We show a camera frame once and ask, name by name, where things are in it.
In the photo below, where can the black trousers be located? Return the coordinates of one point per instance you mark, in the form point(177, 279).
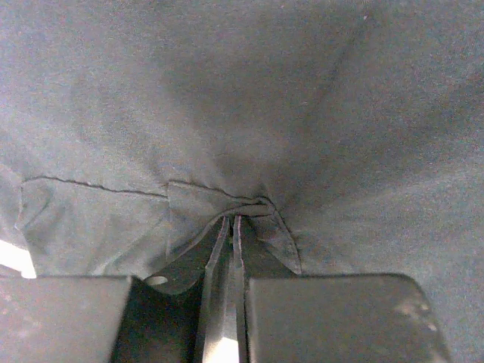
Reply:
point(350, 133)

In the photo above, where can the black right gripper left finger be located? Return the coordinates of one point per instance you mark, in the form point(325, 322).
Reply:
point(174, 315)

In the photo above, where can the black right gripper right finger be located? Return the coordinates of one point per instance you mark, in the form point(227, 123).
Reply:
point(285, 317)

